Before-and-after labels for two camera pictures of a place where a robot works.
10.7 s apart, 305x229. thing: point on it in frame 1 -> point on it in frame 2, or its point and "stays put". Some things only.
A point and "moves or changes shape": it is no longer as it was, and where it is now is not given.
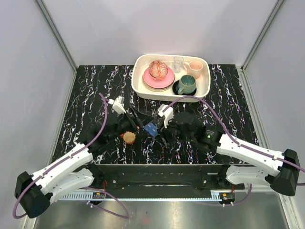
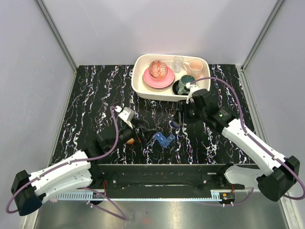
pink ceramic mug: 194,67 stays put
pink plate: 168,79 stays put
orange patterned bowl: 158,69 stays put
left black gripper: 134,126 -> 147,133
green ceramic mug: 187,84 stays put
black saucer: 175,89 stays put
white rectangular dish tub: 166,78 stays put
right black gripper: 167,130 -> 183,107
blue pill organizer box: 152,129 moves or changes shape
